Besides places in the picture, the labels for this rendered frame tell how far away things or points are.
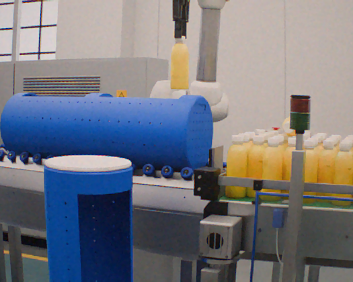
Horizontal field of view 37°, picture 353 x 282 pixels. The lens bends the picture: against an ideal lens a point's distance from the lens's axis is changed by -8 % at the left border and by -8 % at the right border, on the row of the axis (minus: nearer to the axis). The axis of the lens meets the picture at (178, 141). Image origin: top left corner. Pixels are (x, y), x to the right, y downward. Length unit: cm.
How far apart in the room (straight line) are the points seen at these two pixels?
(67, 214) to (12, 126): 81
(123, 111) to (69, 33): 309
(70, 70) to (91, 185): 245
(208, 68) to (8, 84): 196
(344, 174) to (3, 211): 152
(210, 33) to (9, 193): 122
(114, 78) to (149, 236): 191
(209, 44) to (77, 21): 252
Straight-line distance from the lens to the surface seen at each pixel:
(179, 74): 217
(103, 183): 165
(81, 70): 399
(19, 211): 249
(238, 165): 191
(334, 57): 488
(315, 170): 186
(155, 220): 210
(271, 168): 187
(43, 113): 230
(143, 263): 288
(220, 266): 180
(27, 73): 421
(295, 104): 161
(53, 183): 169
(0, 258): 268
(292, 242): 168
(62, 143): 225
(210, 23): 276
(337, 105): 487
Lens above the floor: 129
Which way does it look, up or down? 6 degrees down
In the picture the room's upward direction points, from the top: 1 degrees clockwise
